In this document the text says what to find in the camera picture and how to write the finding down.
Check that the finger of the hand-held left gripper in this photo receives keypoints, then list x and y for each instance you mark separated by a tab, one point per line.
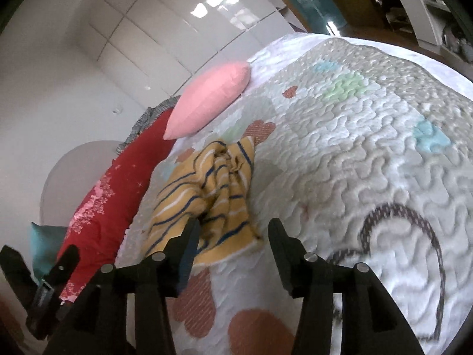
16	270
62	266

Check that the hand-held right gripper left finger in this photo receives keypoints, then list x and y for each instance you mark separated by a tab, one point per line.
188	251

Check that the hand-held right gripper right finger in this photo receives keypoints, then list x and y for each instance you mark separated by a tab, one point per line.
281	251

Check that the yellow striped shirt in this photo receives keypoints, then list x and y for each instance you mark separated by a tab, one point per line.
229	207

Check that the teal pillow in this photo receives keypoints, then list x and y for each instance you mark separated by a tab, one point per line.
44	247

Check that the white round headboard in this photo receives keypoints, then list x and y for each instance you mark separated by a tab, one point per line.
70	177

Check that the red floral pillow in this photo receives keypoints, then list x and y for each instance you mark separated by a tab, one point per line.
118	192

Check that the white quilted blanket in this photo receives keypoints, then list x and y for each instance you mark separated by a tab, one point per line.
351	155

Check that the grey ruffled cloth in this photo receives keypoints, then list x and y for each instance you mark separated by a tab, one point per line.
144	122

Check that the pink pillow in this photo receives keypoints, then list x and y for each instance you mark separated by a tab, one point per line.
210	96

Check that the white wardrobe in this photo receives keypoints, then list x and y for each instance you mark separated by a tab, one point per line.
177	26

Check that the white shelf unit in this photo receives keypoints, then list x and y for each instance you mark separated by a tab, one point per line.
432	7

